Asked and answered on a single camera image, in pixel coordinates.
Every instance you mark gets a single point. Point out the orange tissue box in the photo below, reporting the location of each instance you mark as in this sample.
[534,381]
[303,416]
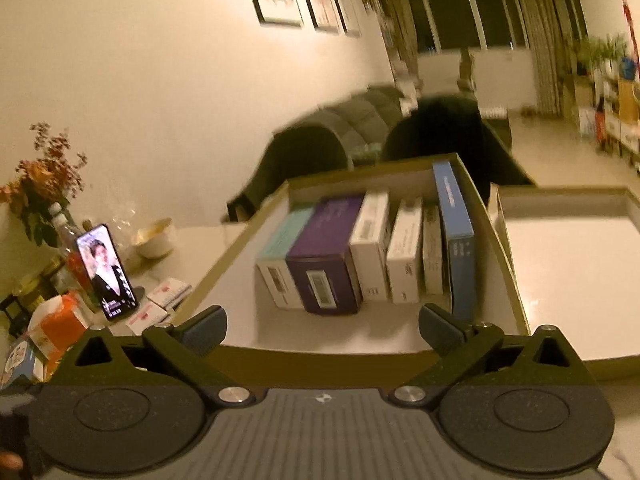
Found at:
[57,327]

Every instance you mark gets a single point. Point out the thin white medicine box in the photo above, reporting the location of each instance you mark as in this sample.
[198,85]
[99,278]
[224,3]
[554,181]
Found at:
[432,255]

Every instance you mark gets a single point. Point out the dining chair with black coat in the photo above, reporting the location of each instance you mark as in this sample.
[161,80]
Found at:
[450,135]

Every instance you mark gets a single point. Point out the clear glass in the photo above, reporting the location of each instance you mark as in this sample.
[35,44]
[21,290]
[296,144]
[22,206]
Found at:
[125,220]

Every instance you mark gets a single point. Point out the dark green sofa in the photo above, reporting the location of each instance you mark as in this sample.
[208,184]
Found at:
[365,115]

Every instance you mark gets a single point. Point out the small white red-dot box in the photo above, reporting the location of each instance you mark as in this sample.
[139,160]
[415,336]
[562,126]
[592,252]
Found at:
[170,292]

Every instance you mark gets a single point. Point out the potted plant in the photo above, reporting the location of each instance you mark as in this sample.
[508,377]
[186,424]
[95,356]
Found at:
[600,52]

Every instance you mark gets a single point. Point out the glass jar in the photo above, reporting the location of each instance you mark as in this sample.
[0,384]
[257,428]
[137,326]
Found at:
[40,287]

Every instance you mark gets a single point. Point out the dried flower bouquet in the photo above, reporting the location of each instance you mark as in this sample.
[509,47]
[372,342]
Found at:
[45,185]

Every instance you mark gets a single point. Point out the patterned curtain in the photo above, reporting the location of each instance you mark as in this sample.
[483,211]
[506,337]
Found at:
[395,30]
[540,40]

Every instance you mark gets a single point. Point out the white medicine box blue stripe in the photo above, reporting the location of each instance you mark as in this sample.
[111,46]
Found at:
[147,320]

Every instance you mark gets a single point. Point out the teal medicine box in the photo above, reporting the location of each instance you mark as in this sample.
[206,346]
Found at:
[280,260]

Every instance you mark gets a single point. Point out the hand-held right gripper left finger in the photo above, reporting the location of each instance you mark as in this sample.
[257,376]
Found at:
[205,332]

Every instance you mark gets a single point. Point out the shallow cardboard box lid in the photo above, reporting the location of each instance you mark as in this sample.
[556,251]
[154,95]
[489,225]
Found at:
[575,285]

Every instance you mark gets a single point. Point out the window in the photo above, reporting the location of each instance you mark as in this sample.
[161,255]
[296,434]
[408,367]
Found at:
[460,17]

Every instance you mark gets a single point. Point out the person's left hand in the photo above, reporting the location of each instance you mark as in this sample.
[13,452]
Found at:
[10,461]

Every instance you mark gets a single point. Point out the box with baby picture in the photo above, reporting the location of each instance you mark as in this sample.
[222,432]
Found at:
[17,360]

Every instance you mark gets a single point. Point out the deep cardboard box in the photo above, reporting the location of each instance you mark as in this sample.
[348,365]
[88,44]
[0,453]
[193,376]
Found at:
[320,360]

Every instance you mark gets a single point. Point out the low white cabinet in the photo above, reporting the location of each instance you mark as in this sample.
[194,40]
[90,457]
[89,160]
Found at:
[615,125]

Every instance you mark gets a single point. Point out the black lantern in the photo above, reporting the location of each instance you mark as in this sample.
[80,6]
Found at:
[12,312]

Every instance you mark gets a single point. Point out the plastic bottle orange label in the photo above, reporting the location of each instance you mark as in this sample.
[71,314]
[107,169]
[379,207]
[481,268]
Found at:
[75,260]

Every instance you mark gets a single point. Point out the purple medicine box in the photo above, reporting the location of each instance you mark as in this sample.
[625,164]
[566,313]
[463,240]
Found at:
[325,255]

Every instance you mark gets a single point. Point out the white bowl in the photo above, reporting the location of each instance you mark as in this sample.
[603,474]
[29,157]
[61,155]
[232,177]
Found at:
[155,240]

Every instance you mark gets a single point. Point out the smartphone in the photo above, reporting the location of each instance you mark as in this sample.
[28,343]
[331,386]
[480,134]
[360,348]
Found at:
[105,270]

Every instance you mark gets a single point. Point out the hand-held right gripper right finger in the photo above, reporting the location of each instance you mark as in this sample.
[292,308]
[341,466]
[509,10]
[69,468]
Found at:
[440,332]

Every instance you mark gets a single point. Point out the white marble desktop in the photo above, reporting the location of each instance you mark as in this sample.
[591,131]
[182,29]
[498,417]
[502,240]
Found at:
[210,240]

